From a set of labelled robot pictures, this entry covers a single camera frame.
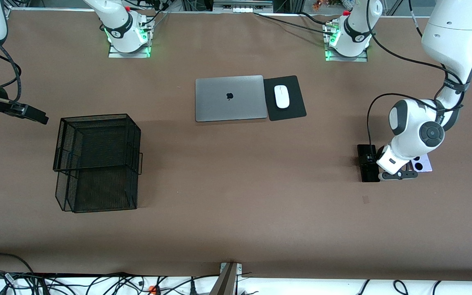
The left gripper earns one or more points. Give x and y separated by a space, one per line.
372 159

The tall black smartphone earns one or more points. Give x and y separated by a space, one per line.
367 174

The lavender phone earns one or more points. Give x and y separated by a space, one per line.
424 165

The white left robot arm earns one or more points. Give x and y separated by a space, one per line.
449 37

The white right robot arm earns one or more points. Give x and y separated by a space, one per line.
121 28

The black mouse pad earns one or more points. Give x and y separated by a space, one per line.
295 98

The white computer mouse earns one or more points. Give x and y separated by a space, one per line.
282 96

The silver closed laptop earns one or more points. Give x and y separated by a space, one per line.
219 102

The grey power strip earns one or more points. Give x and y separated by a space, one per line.
244 9

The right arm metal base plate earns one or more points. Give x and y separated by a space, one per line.
117 54

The aluminium frame profile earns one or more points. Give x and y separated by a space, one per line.
17 3

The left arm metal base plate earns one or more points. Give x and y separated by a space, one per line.
334 58

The grey aluminium camera post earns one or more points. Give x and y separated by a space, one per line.
219 282

